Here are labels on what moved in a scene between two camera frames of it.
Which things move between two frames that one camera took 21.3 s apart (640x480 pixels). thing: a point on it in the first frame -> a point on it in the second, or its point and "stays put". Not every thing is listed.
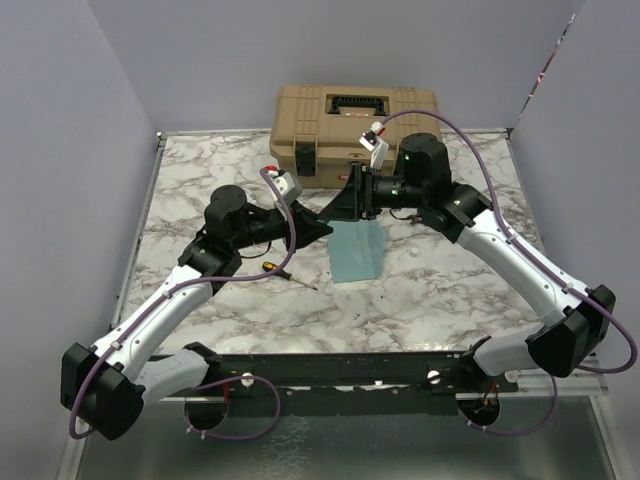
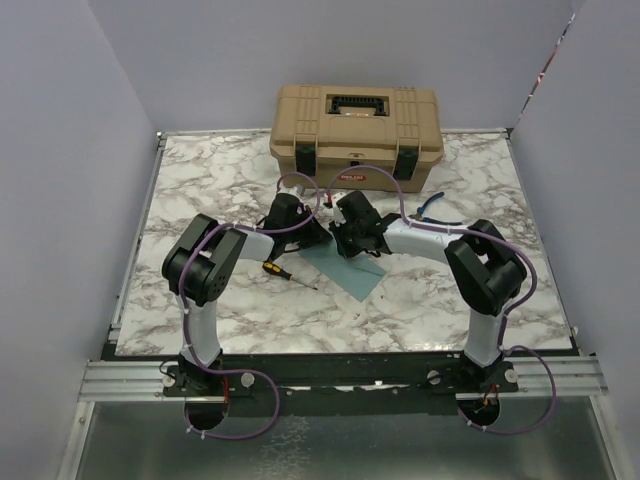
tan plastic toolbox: x=317 y=128 stays put
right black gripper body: x=369 y=193 -> x=348 y=238
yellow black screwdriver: x=271 y=266 stays put
